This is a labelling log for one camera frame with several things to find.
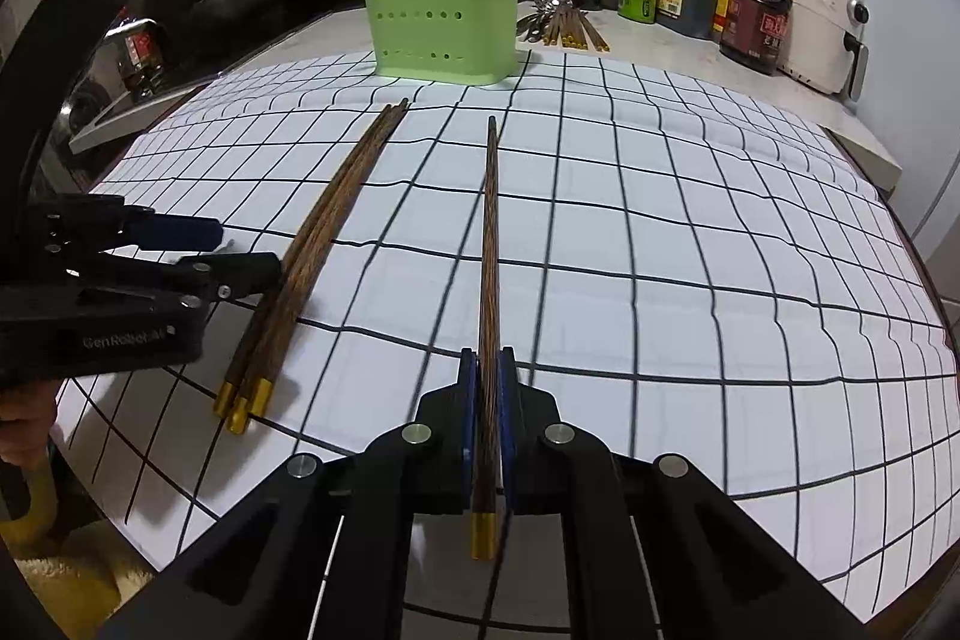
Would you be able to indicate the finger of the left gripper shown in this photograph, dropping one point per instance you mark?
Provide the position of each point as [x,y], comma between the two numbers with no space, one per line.
[102,280]
[102,222]

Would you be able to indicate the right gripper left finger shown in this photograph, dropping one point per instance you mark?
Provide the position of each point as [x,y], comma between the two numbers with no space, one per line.
[319,550]

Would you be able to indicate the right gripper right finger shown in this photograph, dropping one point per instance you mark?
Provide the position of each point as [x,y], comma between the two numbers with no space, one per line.
[653,549]

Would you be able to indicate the wooden chopstick gold tip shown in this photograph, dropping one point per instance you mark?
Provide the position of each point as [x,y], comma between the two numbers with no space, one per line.
[315,272]
[484,517]
[300,272]
[313,255]

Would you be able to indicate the person's left hand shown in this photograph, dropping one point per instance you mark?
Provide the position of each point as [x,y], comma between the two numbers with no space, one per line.
[27,414]

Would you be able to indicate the yellow fluffy towel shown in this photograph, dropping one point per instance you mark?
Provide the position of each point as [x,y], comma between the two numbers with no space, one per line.
[82,578]

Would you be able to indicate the white black checkered cloth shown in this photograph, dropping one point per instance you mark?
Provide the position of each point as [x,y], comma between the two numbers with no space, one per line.
[684,267]

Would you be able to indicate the green plastic utensil holder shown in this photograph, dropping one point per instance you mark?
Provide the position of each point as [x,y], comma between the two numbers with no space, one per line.
[463,42]

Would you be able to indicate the metal spoon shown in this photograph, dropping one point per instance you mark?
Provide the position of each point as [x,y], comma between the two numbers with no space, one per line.
[547,6]

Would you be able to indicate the pile of spare chopsticks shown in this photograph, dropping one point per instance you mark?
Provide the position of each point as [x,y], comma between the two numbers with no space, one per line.
[572,29]

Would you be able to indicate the dark soy sauce bottle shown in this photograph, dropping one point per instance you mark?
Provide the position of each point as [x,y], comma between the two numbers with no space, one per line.
[753,32]

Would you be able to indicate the white air fryer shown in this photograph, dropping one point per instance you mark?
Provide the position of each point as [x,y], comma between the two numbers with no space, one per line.
[825,47]

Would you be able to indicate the white refrigerator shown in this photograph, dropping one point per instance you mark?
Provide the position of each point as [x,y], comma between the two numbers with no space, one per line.
[910,102]

